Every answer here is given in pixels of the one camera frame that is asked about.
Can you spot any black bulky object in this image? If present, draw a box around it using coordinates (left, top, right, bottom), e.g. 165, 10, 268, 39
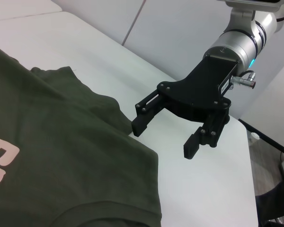
254, 174, 284, 227

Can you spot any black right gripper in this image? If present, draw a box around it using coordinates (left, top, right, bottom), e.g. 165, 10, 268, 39
132, 54, 232, 159

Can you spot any dark green FREE print t-shirt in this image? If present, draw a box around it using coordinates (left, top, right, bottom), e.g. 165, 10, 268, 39
0, 42, 163, 227

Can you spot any right gripper cable with silver plug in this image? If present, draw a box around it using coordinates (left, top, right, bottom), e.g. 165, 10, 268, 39
229, 70, 257, 90

